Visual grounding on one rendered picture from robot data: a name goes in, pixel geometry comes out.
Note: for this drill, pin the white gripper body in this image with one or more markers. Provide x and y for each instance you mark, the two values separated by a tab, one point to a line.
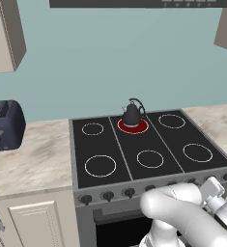
212	190

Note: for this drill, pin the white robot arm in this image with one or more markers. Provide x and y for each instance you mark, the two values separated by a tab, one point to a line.
179	212

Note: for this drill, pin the black kettle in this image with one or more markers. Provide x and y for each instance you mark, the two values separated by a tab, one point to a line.
132	115

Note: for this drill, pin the grey oven door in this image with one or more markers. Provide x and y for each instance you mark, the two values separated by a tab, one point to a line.
118	230

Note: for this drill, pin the beige base cupboard door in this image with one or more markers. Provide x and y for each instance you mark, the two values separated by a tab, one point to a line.
37	222

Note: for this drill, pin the dark grey range hood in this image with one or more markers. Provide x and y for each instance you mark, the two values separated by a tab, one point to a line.
118	3

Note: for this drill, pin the dark blue toaster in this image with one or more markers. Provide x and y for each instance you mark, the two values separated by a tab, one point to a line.
5	127

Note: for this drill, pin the black stove with grey frame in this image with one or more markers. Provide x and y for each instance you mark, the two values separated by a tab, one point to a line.
124	151

